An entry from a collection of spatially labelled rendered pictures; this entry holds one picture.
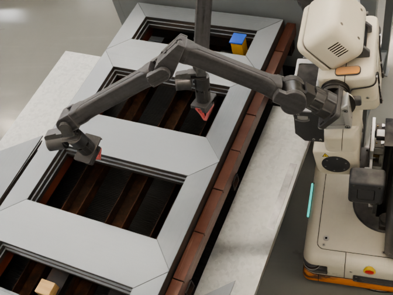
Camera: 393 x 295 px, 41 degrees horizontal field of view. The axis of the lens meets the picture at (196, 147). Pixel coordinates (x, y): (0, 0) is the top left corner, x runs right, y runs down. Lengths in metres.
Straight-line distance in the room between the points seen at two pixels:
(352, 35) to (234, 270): 0.89
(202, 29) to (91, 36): 2.25
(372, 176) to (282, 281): 0.84
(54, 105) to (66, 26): 1.77
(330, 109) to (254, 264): 0.65
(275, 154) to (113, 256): 0.77
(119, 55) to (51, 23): 1.96
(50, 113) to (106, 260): 0.92
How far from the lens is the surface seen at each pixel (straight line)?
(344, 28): 1.61
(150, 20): 2.61
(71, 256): 1.91
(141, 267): 1.79
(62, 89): 2.60
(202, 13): 1.86
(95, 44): 3.98
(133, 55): 2.42
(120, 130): 2.14
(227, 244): 1.97
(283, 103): 1.56
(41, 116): 2.53
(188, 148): 2.00
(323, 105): 1.59
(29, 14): 4.56
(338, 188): 2.53
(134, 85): 1.59
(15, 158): 2.38
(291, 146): 2.17
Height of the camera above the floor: 2.43
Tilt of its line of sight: 52 degrees down
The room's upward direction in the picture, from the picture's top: 18 degrees counter-clockwise
